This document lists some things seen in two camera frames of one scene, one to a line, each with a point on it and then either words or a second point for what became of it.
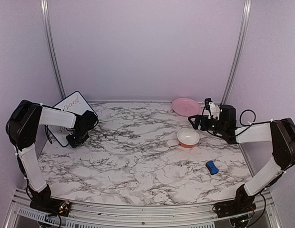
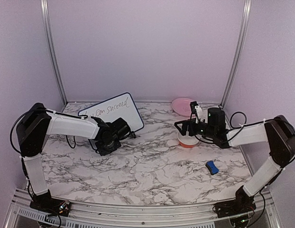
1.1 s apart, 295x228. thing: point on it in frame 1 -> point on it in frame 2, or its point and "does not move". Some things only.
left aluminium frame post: [44, 4] does not move
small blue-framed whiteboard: [75, 104] -> [122, 106]
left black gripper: [74, 144] -> [103, 152]
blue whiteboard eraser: [211, 167] does not move
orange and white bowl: [187, 137] does not move
